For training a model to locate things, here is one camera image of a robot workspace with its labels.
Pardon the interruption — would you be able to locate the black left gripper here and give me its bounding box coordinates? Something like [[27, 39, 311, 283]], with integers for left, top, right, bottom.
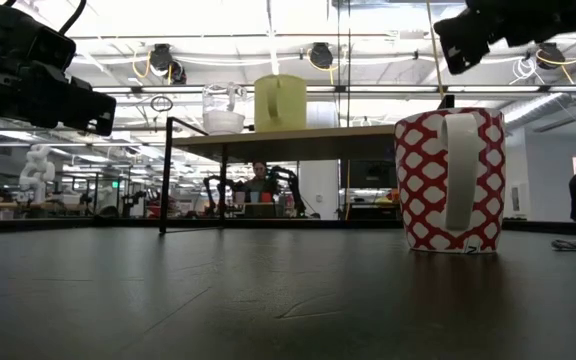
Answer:
[[0, 62, 118, 138]]

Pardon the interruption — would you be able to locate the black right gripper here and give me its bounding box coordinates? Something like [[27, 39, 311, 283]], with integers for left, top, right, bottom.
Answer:
[[433, 0, 537, 77]]

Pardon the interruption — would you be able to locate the clear glass cup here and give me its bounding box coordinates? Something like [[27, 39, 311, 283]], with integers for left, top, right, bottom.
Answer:
[[201, 82, 248, 136]]

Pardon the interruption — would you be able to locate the red white patterned mug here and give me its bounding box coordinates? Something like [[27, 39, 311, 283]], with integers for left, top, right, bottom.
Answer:
[[393, 106, 507, 255]]

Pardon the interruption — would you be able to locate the yellow mug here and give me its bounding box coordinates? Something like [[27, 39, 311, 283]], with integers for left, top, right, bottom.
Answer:
[[253, 73, 308, 133]]

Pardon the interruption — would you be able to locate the wooden shelf with black legs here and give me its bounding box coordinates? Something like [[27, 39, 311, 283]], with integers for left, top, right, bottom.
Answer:
[[159, 116, 400, 235]]

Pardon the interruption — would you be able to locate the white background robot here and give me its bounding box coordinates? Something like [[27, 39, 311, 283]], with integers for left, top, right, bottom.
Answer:
[[17, 143, 57, 206]]

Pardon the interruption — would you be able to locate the yellow cable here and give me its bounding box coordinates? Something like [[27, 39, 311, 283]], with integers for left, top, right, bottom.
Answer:
[[425, 0, 445, 101]]

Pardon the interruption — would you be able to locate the black ceiling cable reel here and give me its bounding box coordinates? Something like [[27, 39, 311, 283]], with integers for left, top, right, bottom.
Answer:
[[148, 43, 175, 76], [310, 42, 334, 70], [537, 42, 562, 70]]

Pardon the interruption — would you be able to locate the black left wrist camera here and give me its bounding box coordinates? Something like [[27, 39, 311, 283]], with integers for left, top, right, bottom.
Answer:
[[0, 2, 77, 71]]

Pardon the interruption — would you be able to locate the black aluminium table frame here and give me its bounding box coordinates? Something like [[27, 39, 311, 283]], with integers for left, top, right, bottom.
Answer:
[[0, 217, 576, 237]]

